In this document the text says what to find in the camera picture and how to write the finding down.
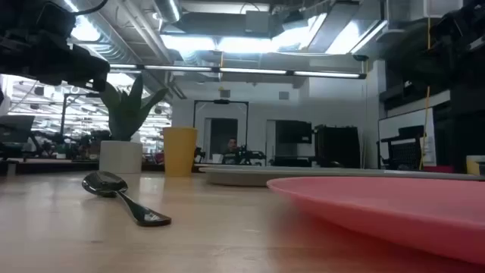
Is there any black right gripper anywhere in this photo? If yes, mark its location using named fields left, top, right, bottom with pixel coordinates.
left=401, top=22, right=459, bottom=86

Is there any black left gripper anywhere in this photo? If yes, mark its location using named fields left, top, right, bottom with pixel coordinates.
left=0, top=37, right=111, bottom=92

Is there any black spoon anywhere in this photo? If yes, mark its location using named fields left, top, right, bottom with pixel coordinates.
left=81, top=171, right=172, bottom=228

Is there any yellow plastic cup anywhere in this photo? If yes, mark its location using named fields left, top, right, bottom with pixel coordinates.
left=162, top=127, right=199, bottom=177

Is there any pink plastic plate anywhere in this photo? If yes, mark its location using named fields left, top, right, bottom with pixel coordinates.
left=266, top=176, right=485, bottom=265

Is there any grey plastic tray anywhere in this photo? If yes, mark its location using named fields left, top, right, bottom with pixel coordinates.
left=199, top=165, right=485, bottom=187

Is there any green snake plant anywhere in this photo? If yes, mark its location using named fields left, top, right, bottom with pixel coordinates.
left=99, top=74, right=170, bottom=143

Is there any white plant pot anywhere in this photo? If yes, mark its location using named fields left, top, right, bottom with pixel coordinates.
left=99, top=140, right=144, bottom=174

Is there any dark desk monitor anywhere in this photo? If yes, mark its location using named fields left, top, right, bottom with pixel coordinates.
left=0, top=115, right=36, bottom=144

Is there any black mesh chair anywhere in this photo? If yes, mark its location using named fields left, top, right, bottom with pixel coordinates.
left=377, top=125, right=426, bottom=171

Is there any red box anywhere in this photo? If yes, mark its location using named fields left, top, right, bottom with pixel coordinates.
left=422, top=165, right=455, bottom=174

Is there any black cabinet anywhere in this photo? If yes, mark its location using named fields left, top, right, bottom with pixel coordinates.
left=314, top=124, right=361, bottom=168

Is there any person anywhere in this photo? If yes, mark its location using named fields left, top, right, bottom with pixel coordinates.
left=223, top=136, right=243, bottom=165

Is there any long ceiling light strip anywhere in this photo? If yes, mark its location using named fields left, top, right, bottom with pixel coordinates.
left=108, top=63, right=368, bottom=80

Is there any grey ceiling box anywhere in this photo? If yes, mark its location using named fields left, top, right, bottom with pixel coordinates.
left=245, top=10, right=271, bottom=34

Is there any silver ventilation duct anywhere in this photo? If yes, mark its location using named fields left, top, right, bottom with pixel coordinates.
left=153, top=0, right=183, bottom=24

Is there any black door frame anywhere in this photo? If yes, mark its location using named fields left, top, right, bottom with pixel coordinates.
left=192, top=99, right=250, bottom=152

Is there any black wall screen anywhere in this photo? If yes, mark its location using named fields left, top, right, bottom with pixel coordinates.
left=274, top=120, right=314, bottom=145

